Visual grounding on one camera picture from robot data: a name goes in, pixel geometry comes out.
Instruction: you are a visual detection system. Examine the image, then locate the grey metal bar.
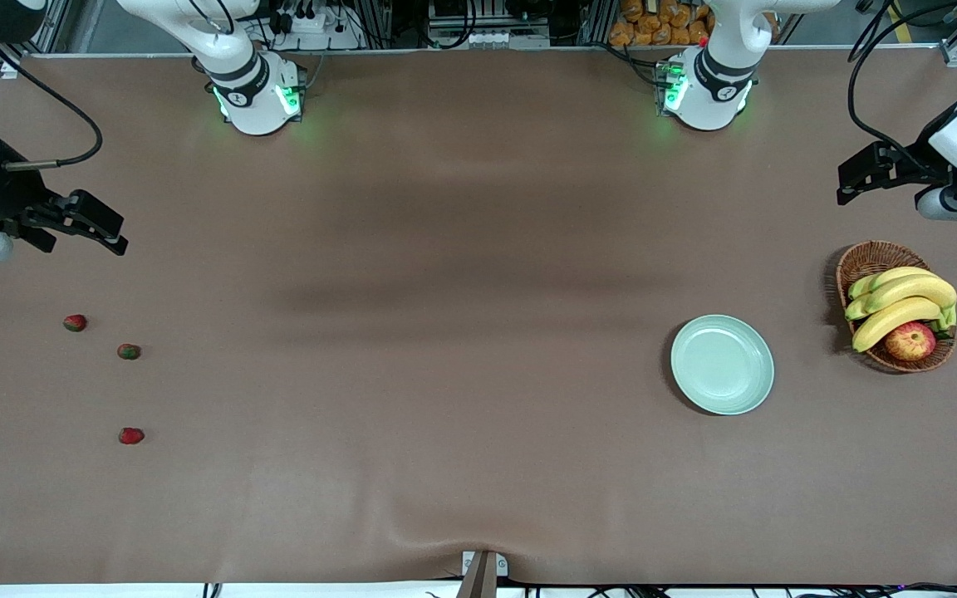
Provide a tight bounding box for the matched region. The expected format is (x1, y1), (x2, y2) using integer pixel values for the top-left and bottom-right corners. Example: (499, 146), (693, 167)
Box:
(455, 552), (498, 598)

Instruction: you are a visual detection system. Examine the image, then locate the white table edge bracket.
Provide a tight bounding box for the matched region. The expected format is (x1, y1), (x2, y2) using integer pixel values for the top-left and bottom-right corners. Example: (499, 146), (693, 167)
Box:
(461, 551), (508, 577)

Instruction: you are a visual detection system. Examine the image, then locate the yellow green banana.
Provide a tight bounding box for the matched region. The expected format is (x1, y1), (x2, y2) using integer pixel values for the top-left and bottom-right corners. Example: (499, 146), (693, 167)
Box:
(848, 267), (940, 300)
(845, 274), (957, 321)
(851, 297), (945, 353)

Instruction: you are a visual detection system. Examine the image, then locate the pale green round plate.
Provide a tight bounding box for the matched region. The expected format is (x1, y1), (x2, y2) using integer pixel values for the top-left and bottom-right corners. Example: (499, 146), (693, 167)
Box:
(670, 314), (775, 416)

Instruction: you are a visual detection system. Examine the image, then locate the red yellow apple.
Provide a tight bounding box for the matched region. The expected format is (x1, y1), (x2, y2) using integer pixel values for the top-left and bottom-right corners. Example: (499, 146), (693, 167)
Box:
(885, 321), (937, 361)

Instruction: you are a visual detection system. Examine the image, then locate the bag of orange buns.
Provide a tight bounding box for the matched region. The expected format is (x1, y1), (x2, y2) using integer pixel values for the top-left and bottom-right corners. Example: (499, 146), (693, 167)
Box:
(609, 0), (716, 47)

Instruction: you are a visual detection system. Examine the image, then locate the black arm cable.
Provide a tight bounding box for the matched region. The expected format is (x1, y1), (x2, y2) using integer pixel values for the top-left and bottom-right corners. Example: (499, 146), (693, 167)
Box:
(0, 40), (105, 170)
(847, 0), (957, 171)

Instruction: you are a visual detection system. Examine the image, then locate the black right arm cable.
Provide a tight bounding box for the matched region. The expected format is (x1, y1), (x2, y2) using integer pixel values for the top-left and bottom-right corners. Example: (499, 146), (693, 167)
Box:
(0, 40), (105, 170)

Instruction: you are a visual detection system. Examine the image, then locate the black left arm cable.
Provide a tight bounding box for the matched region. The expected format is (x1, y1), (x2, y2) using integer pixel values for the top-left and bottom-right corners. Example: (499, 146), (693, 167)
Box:
(847, 0), (957, 171)

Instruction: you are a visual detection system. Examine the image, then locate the brown table cloth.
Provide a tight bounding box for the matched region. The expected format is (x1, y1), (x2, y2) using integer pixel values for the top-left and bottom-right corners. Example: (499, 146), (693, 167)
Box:
(0, 46), (957, 586)

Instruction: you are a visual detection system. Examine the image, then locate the brown wicker basket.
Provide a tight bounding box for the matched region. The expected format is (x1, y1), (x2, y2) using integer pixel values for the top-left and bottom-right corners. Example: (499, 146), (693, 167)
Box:
(836, 241), (957, 374)

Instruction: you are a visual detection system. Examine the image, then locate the white power strip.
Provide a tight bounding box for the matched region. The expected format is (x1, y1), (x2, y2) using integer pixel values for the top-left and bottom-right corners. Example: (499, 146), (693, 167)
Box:
(267, 7), (363, 51)

